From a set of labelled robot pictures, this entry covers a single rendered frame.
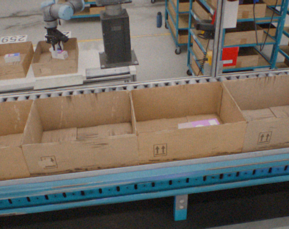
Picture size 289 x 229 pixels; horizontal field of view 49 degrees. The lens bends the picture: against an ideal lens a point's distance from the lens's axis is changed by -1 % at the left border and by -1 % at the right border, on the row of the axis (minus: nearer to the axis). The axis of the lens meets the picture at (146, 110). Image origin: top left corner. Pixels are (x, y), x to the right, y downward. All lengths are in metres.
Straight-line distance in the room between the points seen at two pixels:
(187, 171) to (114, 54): 1.22
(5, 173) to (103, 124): 0.45
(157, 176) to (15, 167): 0.50
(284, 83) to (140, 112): 0.65
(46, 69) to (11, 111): 0.80
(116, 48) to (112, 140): 1.15
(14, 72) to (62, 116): 0.89
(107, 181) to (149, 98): 0.42
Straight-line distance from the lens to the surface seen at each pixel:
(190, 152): 1.18
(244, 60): 2.64
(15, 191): 1.19
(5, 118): 1.44
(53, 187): 1.15
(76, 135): 1.37
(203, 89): 1.38
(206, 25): 1.93
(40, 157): 1.15
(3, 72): 2.23
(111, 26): 2.09
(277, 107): 1.57
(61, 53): 2.34
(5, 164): 1.20
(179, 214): 1.34
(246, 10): 2.48
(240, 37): 2.54
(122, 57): 2.18
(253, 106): 1.53
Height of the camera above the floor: 1.73
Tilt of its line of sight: 35 degrees down
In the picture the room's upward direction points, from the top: 2 degrees counter-clockwise
